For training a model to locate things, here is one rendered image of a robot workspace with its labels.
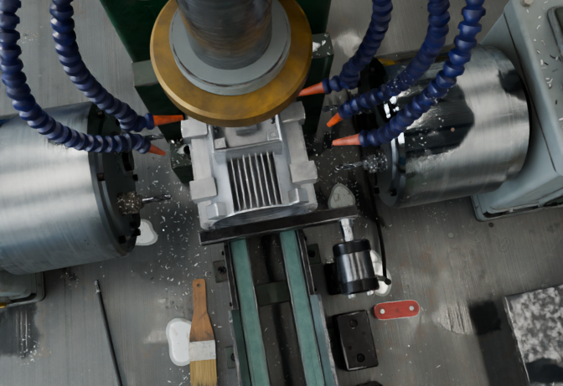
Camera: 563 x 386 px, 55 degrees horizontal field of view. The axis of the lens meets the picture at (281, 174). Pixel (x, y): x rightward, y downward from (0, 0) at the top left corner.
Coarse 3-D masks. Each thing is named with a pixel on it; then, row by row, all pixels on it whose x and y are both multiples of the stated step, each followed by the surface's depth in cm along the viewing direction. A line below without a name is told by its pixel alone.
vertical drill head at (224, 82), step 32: (192, 0) 44; (224, 0) 44; (256, 0) 46; (288, 0) 60; (160, 32) 59; (192, 32) 51; (224, 32) 48; (256, 32) 51; (288, 32) 57; (160, 64) 58; (192, 64) 56; (224, 64) 55; (256, 64) 56; (288, 64) 58; (192, 96) 57; (224, 96) 57; (256, 96) 57; (288, 96) 58
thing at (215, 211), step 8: (288, 192) 81; (296, 192) 80; (304, 192) 81; (296, 200) 79; (304, 200) 80; (208, 208) 80; (216, 208) 79; (224, 208) 80; (208, 216) 80; (216, 216) 79; (224, 216) 79
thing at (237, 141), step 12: (276, 120) 77; (228, 132) 79; (240, 132) 79; (252, 132) 79; (264, 132) 79; (276, 132) 76; (216, 144) 76; (228, 144) 79; (240, 144) 79; (252, 144) 76; (264, 144) 76; (276, 144) 77; (216, 156) 77; (228, 156) 78; (240, 156) 79; (252, 156) 80
